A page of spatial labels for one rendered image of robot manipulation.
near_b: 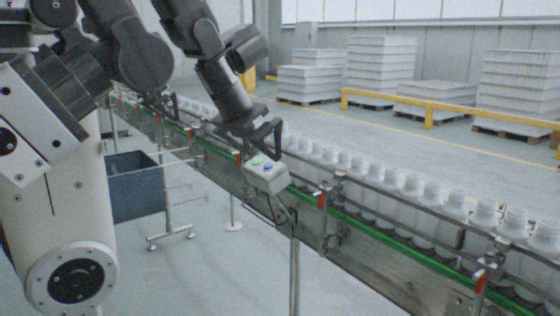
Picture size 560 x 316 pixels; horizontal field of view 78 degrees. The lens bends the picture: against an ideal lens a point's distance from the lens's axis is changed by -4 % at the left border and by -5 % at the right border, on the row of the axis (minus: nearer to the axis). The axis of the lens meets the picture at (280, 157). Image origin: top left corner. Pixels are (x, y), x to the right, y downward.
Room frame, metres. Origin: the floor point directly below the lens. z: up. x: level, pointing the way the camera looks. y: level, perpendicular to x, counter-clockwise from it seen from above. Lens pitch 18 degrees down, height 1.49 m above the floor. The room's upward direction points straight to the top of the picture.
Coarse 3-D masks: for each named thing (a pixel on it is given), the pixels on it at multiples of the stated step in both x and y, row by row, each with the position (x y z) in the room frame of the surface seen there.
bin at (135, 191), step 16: (112, 160) 1.65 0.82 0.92; (128, 160) 1.69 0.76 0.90; (144, 160) 1.69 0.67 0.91; (192, 160) 1.62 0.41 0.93; (112, 176) 1.36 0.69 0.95; (128, 176) 1.40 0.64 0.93; (144, 176) 1.44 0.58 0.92; (160, 176) 1.48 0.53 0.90; (112, 192) 1.36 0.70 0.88; (128, 192) 1.40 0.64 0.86; (144, 192) 1.44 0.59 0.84; (160, 192) 1.48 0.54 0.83; (112, 208) 1.35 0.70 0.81; (128, 208) 1.39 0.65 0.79; (144, 208) 1.43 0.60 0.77; (160, 208) 1.47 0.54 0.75
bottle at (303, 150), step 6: (300, 138) 1.17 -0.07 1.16; (306, 138) 1.17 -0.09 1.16; (300, 144) 1.15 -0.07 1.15; (306, 144) 1.14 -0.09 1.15; (300, 150) 1.14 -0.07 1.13; (306, 150) 1.14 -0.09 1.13; (306, 156) 1.13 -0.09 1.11; (294, 162) 1.15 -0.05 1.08; (300, 162) 1.13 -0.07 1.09; (294, 168) 1.15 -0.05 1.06; (300, 168) 1.13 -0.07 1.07; (306, 168) 1.13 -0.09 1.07; (300, 174) 1.13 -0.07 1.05; (306, 174) 1.13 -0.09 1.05; (294, 180) 1.15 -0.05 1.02; (300, 180) 1.13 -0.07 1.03; (300, 186) 1.13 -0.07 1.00; (306, 186) 1.13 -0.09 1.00
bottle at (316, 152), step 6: (312, 144) 1.11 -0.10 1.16; (318, 144) 1.10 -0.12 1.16; (312, 150) 1.11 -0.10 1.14; (318, 150) 1.10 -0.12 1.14; (312, 156) 1.09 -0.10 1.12; (318, 156) 1.09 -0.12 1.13; (312, 168) 1.09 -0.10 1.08; (312, 174) 1.09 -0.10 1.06; (312, 180) 1.09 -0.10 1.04; (312, 186) 1.09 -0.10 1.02; (312, 192) 1.09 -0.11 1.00
